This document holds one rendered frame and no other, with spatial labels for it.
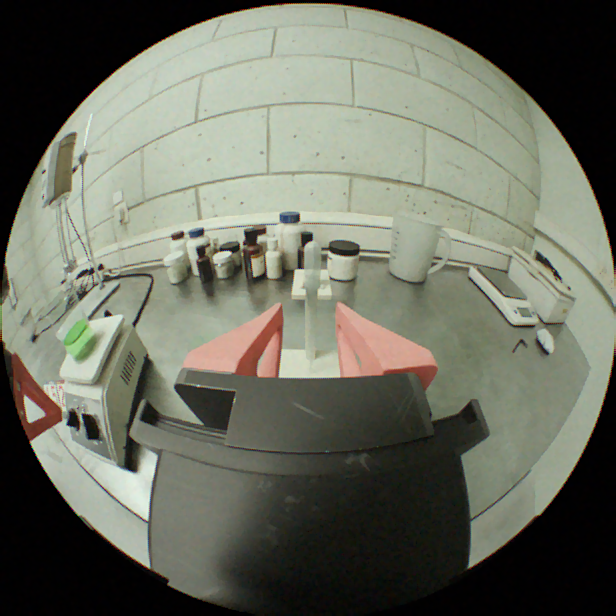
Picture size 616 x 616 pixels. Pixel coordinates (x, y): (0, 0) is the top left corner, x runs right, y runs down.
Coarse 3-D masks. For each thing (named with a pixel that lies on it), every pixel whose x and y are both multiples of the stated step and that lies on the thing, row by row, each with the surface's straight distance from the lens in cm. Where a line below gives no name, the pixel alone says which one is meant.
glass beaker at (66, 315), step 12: (72, 288) 32; (60, 300) 34; (72, 300) 29; (48, 312) 32; (60, 312) 28; (72, 312) 29; (84, 312) 31; (60, 324) 29; (72, 324) 29; (84, 324) 30; (60, 336) 30; (72, 336) 29; (84, 336) 30; (96, 336) 32; (72, 348) 30; (84, 348) 30; (72, 360) 32; (84, 360) 31
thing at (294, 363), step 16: (304, 288) 18; (320, 288) 18; (288, 352) 28; (304, 352) 28; (320, 352) 28; (336, 352) 28; (288, 368) 26; (304, 368) 26; (320, 368) 26; (336, 368) 27
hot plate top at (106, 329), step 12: (96, 324) 37; (108, 324) 33; (120, 324) 32; (108, 336) 30; (96, 348) 31; (108, 348) 29; (96, 360) 28; (60, 372) 36; (72, 372) 32; (84, 372) 29; (96, 372) 27
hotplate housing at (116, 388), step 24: (120, 336) 32; (120, 360) 30; (144, 360) 36; (72, 384) 35; (96, 384) 29; (120, 384) 30; (120, 408) 29; (120, 432) 29; (96, 456) 32; (120, 456) 28
